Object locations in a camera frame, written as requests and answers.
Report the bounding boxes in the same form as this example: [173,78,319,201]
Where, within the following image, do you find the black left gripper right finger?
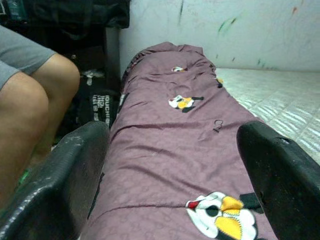
[236,121,320,240]

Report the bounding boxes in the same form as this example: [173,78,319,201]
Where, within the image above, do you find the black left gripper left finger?
[0,121,111,240]

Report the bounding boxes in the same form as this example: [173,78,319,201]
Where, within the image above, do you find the purple cartoon print blanket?
[79,41,280,240]

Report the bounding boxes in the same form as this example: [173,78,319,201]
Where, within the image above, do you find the person's bare leg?
[31,53,81,161]
[0,71,50,211]

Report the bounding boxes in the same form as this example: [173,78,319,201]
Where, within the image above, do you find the black bag white print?
[74,69,121,131]

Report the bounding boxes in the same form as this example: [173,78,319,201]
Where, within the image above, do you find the grey shorts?
[0,24,57,90]

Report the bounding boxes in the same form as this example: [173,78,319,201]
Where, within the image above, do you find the black fabric bag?
[24,0,131,49]

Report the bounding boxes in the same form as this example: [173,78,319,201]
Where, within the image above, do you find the grey metal post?
[104,26,121,89]

